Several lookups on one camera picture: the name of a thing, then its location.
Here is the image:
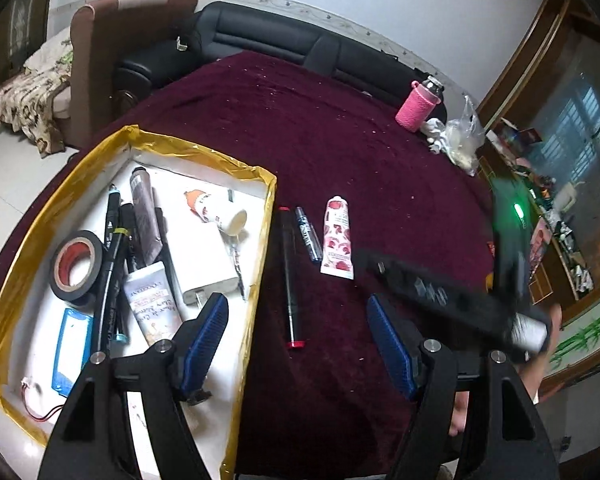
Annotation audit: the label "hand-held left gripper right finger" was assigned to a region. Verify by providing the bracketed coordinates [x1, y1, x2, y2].
[366, 294, 561, 480]

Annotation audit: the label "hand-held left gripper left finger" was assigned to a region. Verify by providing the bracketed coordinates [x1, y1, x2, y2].
[37, 292, 231, 480]

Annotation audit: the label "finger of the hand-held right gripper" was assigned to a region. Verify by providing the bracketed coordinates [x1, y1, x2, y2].
[354, 248, 554, 362]

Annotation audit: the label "person's right hand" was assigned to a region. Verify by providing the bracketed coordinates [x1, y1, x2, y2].
[517, 304, 564, 403]

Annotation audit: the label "clutter of small items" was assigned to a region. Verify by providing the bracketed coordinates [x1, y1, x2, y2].
[485, 120, 596, 303]

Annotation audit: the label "white hand cream tube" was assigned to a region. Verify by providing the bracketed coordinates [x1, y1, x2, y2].
[124, 261, 183, 346]

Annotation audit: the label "white power adapter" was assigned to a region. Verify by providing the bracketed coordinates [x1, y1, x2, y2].
[167, 222, 241, 308]

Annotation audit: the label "black pen red ends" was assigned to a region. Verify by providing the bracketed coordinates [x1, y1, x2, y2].
[278, 206, 307, 348]

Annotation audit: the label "rose print cream tube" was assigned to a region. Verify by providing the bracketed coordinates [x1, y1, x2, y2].
[320, 196, 356, 281]

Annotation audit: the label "clear plastic bag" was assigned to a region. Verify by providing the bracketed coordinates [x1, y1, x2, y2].
[442, 95, 486, 176]

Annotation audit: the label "black marker yellow band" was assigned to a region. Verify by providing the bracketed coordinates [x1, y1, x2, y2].
[107, 202, 137, 343]

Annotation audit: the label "black marker blue end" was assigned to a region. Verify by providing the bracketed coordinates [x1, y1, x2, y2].
[91, 184, 123, 361]

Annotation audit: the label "white tube orange print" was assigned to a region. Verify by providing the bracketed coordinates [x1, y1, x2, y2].
[184, 189, 248, 235]

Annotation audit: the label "blue battery pack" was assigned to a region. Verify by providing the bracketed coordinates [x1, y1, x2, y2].
[20, 307, 95, 423]

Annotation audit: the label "blue mascara tube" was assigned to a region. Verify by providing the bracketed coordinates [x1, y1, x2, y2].
[294, 206, 324, 262]

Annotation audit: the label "black tape roll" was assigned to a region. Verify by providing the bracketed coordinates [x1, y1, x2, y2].
[49, 230, 104, 311]

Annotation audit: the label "grey cosmetic tube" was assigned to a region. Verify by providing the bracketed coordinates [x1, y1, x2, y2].
[130, 166, 165, 261]

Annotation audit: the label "bottle with pink sleeve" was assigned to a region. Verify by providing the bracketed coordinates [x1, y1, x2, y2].
[395, 75, 446, 133]

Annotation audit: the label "gold-edged white cardboard box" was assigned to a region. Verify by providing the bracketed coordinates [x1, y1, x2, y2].
[0, 126, 277, 480]

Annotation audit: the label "maroon tablecloth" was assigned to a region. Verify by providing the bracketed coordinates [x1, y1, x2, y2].
[0, 50, 501, 478]

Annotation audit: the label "wooden framed glass cabinet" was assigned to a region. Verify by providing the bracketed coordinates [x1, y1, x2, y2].
[475, 0, 600, 326]

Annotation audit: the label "black leather sofa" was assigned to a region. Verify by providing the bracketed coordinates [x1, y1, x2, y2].
[115, 1, 448, 126]

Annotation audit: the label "brown armchair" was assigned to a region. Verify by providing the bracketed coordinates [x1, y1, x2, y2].
[67, 0, 199, 151]

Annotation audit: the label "printed blanket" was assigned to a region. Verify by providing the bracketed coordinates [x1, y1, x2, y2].
[0, 35, 76, 158]

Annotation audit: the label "dark wooden door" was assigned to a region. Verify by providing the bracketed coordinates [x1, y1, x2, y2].
[0, 0, 61, 126]

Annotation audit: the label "green bamboo wall sticker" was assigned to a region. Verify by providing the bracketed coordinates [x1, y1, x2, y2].
[550, 305, 600, 376]

